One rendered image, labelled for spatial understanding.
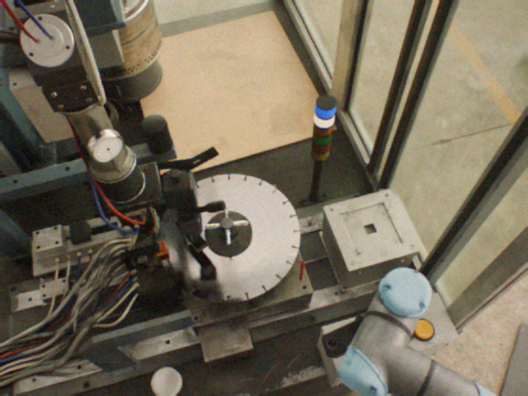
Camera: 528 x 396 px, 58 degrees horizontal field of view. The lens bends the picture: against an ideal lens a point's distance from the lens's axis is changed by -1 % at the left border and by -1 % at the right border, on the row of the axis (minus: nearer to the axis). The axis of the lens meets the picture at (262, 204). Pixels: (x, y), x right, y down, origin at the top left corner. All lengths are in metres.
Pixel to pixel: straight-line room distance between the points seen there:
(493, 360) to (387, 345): 1.44
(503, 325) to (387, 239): 1.11
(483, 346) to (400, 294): 1.43
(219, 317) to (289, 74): 0.89
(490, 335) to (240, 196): 1.34
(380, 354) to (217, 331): 0.54
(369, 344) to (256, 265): 0.42
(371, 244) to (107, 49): 0.73
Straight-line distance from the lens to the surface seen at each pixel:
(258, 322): 1.24
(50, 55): 0.63
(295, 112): 1.58
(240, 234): 1.11
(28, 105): 0.78
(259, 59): 1.75
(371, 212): 1.23
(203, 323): 1.16
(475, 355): 2.15
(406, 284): 0.76
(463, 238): 1.01
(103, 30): 1.03
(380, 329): 0.75
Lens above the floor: 1.96
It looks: 60 degrees down
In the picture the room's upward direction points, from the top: 3 degrees counter-clockwise
